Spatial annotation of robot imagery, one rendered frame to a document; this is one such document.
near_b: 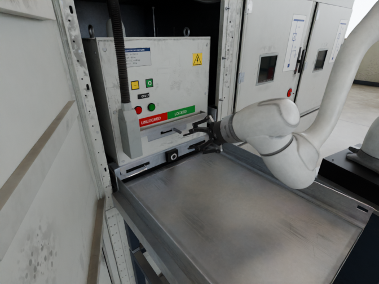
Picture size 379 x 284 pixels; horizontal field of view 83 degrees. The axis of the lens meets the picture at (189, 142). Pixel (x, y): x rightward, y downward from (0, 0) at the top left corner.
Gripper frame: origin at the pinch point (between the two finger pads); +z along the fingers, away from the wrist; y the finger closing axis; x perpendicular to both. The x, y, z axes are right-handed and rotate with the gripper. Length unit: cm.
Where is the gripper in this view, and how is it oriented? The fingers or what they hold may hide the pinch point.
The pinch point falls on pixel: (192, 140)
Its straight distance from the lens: 83.6
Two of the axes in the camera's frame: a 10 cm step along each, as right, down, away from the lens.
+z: -5.5, 1.5, 8.2
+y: 3.2, 9.5, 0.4
